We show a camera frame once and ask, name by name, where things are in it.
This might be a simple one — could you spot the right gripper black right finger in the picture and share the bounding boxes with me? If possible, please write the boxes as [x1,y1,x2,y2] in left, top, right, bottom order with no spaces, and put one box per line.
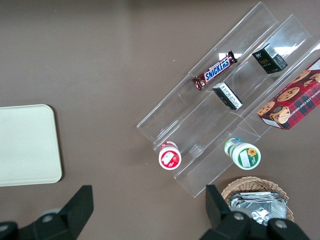
[199,184,253,240]

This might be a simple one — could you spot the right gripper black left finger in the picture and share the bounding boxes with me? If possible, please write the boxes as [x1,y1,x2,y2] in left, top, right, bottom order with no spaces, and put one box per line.
[14,184,95,240]

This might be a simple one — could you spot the red lid yogurt cup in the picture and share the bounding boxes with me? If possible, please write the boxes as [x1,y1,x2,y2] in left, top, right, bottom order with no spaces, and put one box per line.
[158,140,182,171]

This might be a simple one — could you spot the beige rectangular tray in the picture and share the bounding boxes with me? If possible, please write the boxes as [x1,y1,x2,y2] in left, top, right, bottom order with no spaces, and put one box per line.
[0,104,63,188]

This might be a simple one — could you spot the Snickers chocolate bar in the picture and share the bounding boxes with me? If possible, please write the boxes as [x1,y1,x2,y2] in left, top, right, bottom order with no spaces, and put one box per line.
[191,50,238,92]

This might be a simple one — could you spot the light oval wicker basket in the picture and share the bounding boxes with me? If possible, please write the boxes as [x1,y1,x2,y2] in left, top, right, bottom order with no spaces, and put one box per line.
[221,176,296,224]

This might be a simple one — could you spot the green lid yogurt cup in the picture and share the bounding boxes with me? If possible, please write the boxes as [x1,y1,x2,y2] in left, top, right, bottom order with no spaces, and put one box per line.
[223,137,263,171]

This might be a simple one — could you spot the red tartan cookie box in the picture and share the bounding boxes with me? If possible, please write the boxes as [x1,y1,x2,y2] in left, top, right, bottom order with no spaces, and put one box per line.
[256,56,320,132]

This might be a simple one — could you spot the small black carton box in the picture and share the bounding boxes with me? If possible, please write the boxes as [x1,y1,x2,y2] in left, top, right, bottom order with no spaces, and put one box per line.
[251,42,289,75]
[212,82,244,112]

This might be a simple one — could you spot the clear acrylic step stand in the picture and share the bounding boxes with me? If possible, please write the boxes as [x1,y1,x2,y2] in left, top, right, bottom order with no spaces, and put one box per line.
[136,1,320,199]

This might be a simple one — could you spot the silver foil packets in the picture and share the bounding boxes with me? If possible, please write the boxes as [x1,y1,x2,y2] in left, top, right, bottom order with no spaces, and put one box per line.
[228,191,289,227]

